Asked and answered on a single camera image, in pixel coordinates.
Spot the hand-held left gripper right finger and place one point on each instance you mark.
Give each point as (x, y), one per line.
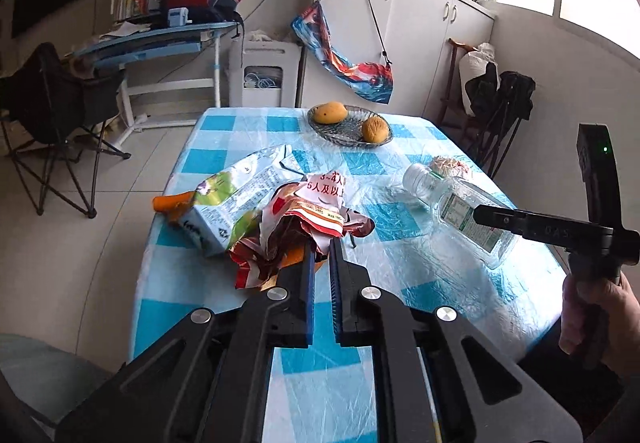
(336, 293)

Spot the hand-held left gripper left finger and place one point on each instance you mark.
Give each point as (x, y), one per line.
(307, 293)

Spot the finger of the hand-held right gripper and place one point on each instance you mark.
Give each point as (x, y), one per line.
(520, 223)

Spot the clear plastic bottle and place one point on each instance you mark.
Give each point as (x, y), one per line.
(457, 208)

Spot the red snack wrapper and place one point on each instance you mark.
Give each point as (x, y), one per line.
(305, 215)

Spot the person's right hand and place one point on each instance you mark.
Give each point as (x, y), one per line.
(622, 323)

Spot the crumpled paper ball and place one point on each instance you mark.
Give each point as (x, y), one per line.
(450, 167)

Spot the green and white drink carton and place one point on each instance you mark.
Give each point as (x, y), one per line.
(235, 193)

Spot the glass fruit bowl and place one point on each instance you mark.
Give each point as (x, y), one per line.
(345, 132)

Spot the wooden chair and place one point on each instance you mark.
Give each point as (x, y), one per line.
(452, 73)

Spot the white plastic bag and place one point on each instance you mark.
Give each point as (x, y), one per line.
(475, 63)

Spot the speckled yellow mango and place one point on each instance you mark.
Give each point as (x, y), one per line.
(375, 129)

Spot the person's dark clothing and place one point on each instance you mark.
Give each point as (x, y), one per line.
(575, 388)

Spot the blue checkered tablecloth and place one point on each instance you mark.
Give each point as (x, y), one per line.
(240, 128)

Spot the smooth yellow mango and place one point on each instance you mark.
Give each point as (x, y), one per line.
(330, 113)

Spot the colourful printed bag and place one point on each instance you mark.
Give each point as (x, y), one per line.
(350, 73)

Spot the white cabinet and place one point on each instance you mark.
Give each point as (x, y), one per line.
(420, 23)

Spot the white plastic stool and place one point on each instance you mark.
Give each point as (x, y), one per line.
(262, 63)

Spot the pale green cloth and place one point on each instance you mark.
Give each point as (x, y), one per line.
(45, 373)

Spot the blue study desk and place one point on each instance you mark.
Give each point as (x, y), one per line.
(150, 40)

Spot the small white desk device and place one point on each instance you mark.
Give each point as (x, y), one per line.
(178, 17)

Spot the loose papers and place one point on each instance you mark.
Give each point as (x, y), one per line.
(125, 28)

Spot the black folding chair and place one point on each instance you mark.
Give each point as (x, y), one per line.
(45, 98)

